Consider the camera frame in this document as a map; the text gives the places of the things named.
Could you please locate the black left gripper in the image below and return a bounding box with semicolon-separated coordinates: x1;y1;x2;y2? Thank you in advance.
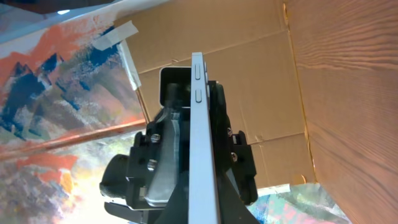
104;81;258;224

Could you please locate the blue screen Galaxy smartphone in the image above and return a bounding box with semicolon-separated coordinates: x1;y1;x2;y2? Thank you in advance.
188;52;220;224

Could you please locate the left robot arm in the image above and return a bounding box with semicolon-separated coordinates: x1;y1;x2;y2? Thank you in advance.
99;81;258;224

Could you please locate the brown cardboard sheet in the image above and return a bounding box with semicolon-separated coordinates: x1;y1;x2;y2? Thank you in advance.
115;0;316;188

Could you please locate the colourful abstract painting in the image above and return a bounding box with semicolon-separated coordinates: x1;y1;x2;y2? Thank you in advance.
1;15;348;223

